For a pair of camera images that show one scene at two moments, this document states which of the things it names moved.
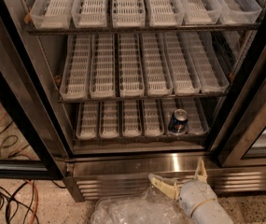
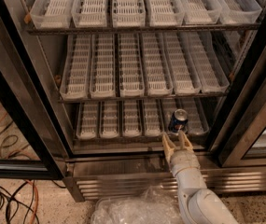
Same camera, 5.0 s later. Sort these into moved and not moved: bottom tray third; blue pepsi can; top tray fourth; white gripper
Moved: white gripper
Not moved: bottom tray third; blue pepsi can; top tray fourth
